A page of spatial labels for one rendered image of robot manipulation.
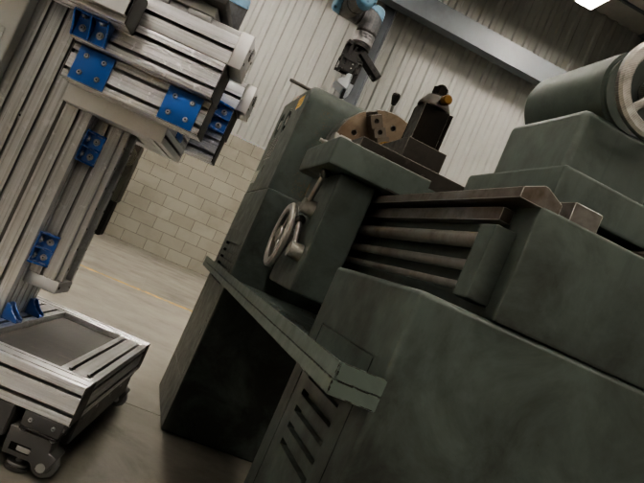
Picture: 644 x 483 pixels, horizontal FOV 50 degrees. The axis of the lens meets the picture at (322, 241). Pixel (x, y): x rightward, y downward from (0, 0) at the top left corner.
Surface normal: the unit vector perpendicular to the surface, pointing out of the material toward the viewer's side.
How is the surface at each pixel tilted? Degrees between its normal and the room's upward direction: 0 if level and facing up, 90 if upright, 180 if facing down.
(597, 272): 90
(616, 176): 90
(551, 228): 90
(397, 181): 90
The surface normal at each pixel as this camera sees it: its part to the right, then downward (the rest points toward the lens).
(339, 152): 0.24, 0.04
